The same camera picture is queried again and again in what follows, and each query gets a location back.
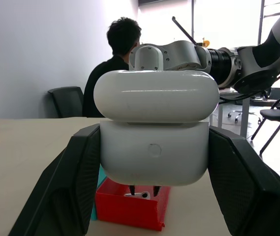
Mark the teal plastic tray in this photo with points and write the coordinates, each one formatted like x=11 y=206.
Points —
x=100 y=179

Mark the thin black rod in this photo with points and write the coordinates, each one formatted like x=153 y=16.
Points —
x=184 y=30

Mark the small yellow object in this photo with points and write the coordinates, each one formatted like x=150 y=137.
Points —
x=205 y=43

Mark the black office chair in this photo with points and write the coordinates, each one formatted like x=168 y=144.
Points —
x=67 y=102

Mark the white earbuds case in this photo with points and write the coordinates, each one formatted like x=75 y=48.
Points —
x=154 y=152

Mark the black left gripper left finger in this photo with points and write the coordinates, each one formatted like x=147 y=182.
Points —
x=63 y=182

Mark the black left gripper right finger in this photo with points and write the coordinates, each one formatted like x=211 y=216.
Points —
x=248 y=191

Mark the red plastic tray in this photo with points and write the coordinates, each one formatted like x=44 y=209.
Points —
x=127 y=211

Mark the black folding chair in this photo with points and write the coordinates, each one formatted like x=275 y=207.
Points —
x=277 y=114

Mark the office chair wheel base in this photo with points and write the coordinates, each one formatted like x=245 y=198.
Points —
x=235 y=115

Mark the white background table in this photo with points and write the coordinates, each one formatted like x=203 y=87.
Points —
x=245 y=115

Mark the white earbud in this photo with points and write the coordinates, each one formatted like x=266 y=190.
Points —
x=139 y=195

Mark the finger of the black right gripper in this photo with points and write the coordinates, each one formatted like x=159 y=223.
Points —
x=156 y=191
x=132 y=190

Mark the person in black top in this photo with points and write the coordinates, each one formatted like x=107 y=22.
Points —
x=105 y=81

